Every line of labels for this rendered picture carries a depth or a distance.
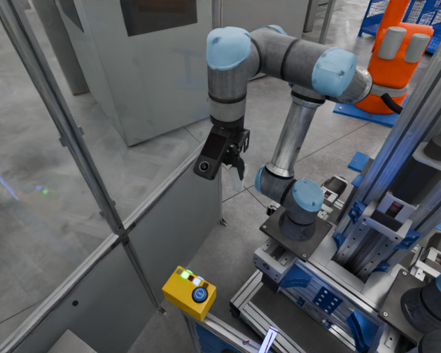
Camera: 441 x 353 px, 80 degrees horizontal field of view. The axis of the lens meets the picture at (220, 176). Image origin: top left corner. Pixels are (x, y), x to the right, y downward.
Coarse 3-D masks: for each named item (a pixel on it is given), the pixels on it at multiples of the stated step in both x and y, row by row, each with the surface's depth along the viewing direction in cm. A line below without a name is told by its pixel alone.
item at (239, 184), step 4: (232, 168) 61; (236, 168) 60; (244, 168) 65; (232, 172) 62; (236, 172) 61; (244, 172) 65; (232, 176) 63; (236, 176) 62; (244, 176) 65; (232, 180) 64; (236, 180) 63; (236, 184) 64; (240, 184) 63; (236, 188) 65; (240, 188) 65
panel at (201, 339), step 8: (192, 320) 116; (200, 328) 120; (200, 336) 131; (208, 336) 122; (216, 336) 113; (200, 344) 145; (208, 344) 133; (216, 344) 123; (224, 344) 115; (208, 352) 149; (216, 352) 136; (240, 352) 110
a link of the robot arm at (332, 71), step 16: (288, 48) 46; (304, 48) 45; (320, 48) 44; (336, 48) 44; (288, 64) 47; (304, 64) 45; (320, 64) 44; (336, 64) 42; (352, 64) 43; (288, 80) 49; (304, 80) 46; (320, 80) 44; (336, 80) 43; (352, 80) 55; (368, 80) 69; (336, 96) 46; (352, 96) 67
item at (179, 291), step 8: (168, 280) 91; (176, 280) 91; (184, 280) 91; (192, 280) 91; (200, 280) 91; (168, 288) 90; (176, 288) 90; (184, 288) 90; (192, 288) 90; (208, 288) 90; (168, 296) 91; (176, 296) 88; (184, 296) 88; (192, 296) 87; (208, 296) 88; (176, 304) 92; (184, 304) 86; (192, 304) 86; (200, 304) 86; (208, 304) 88; (192, 312) 88; (200, 312) 84; (200, 320) 89
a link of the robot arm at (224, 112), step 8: (208, 96) 54; (216, 104) 50; (224, 104) 49; (232, 104) 49; (240, 104) 50; (216, 112) 51; (224, 112) 50; (232, 112) 50; (240, 112) 51; (224, 120) 52; (232, 120) 53
